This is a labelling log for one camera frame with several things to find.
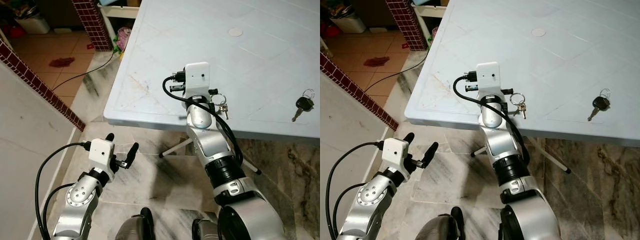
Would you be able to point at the dark grey robot right leg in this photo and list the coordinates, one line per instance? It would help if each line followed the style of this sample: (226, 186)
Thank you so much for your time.
(205, 230)

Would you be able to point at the pink cloth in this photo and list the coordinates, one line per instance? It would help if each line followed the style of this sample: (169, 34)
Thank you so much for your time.
(434, 32)
(122, 37)

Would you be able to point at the red cloth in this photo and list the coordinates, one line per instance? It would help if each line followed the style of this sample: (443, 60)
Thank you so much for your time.
(376, 61)
(62, 62)

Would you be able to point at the white round table cap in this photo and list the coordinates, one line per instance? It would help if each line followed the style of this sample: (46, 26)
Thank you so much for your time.
(538, 32)
(235, 32)

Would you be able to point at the light blue plastic table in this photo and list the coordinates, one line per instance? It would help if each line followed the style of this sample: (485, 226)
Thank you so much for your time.
(265, 60)
(565, 60)

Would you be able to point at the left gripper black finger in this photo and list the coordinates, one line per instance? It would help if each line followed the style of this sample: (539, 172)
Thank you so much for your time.
(132, 151)
(408, 138)
(109, 136)
(431, 151)

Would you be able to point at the white plastic bin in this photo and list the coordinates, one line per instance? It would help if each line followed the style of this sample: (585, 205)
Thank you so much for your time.
(31, 24)
(348, 23)

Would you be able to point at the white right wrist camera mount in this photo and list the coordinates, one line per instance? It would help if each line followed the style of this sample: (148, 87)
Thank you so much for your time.
(196, 80)
(489, 80)

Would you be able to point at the red brick tiled pillar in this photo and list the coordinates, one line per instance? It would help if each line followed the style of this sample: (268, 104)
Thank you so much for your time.
(407, 25)
(92, 25)

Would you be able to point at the dark grey robot left leg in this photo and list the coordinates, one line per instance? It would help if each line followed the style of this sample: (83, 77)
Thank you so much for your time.
(135, 227)
(440, 227)

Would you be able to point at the white table leg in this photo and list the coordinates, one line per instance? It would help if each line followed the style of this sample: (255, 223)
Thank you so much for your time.
(175, 148)
(250, 167)
(480, 149)
(550, 155)

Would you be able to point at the dark grey robot leg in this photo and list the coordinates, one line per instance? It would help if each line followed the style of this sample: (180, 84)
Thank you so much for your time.
(135, 227)
(440, 227)
(205, 230)

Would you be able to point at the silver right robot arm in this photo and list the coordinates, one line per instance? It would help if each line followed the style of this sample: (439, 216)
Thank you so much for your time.
(205, 140)
(500, 140)

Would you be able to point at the black car key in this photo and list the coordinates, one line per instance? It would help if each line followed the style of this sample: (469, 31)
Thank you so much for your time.
(600, 102)
(303, 104)

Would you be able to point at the white shelf frame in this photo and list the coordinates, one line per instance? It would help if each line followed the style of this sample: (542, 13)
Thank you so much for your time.
(120, 11)
(430, 10)

